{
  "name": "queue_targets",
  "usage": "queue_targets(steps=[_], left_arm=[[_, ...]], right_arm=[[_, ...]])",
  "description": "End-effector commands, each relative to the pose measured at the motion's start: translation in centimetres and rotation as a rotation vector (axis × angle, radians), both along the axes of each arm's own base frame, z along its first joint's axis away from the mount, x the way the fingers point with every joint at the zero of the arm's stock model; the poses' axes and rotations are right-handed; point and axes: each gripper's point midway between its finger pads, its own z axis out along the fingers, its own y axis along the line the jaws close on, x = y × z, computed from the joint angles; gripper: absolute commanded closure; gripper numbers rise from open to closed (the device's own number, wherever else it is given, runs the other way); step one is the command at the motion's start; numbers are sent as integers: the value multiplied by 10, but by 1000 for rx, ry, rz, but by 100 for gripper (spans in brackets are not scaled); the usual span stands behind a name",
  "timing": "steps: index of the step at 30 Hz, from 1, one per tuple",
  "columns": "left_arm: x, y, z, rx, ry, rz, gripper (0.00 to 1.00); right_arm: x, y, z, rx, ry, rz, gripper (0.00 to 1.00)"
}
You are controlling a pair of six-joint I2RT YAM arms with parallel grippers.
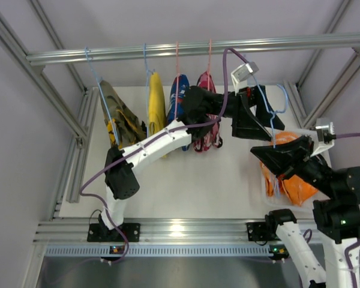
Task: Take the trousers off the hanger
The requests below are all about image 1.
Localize blue wire hanger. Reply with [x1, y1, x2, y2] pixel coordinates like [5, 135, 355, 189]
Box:
[242, 53, 289, 199]

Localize orange trousers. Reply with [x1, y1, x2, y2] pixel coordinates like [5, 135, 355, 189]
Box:
[259, 130, 320, 207]

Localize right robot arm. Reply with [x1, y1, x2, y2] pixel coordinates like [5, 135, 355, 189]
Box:
[251, 135, 360, 287]

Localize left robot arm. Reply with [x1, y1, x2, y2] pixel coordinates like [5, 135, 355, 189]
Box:
[99, 85, 285, 234]

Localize pink camouflage trousers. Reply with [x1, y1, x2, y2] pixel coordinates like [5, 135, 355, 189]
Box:
[193, 71, 223, 153]

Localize blue camouflage trousers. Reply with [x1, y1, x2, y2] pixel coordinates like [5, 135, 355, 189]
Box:
[167, 74, 193, 152]

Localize yellow trousers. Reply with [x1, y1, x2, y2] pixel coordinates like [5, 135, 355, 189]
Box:
[148, 72, 167, 136]

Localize pink hanger with blue trousers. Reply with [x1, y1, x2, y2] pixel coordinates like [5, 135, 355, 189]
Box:
[174, 41, 180, 119]

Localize blue hanger with yellow trousers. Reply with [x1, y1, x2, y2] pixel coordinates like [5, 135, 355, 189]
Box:
[143, 43, 152, 137]

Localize green camouflage trousers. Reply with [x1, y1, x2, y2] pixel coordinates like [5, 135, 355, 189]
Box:
[100, 80, 146, 149]

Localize blue hanger with camouflage trousers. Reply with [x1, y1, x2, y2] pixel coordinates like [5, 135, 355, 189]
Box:
[84, 46, 119, 146]

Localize white plastic basket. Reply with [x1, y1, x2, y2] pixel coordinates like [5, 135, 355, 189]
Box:
[262, 129, 331, 218]

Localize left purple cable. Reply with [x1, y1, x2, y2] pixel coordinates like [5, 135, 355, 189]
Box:
[79, 47, 248, 265]

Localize purple cable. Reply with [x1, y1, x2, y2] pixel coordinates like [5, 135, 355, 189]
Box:
[299, 133, 360, 288]
[79, 47, 248, 265]

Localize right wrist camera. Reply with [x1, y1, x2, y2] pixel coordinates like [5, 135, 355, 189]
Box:
[311, 118, 335, 157]

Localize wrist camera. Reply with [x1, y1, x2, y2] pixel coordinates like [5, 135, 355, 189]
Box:
[230, 62, 259, 93]
[311, 118, 335, 157]

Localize right aluminium frame post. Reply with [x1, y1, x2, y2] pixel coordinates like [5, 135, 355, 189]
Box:
[284, 1, 360, 128]

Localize aluminium frame post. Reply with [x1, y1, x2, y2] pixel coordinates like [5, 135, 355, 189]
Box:
[0, 12, 89, 221]
[284, 1, 360, 128]

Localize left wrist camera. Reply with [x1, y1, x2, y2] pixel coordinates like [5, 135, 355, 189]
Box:
[230, 62, 259, 93]

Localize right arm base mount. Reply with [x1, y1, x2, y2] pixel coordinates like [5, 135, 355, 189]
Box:
[246, 221, 273, 242]

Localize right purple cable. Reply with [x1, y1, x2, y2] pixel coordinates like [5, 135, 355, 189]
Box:
[299, 133, 360, 288]

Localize aluminium hanging rail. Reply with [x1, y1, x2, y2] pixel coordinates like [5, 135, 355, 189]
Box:
[32, 32, 360, 65]

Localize left aluminium frame post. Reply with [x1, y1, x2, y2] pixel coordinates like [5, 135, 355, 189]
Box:
[0, 12, 89, 221]

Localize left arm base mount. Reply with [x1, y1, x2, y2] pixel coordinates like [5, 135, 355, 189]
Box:
[87, 223, 140, 242]

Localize front aluminium rail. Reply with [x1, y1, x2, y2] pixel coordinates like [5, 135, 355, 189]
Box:
[32, 217, 325, 244]

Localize grey slotted cable duct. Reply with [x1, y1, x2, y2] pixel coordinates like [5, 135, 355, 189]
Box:
[45, 244, 271, 257]

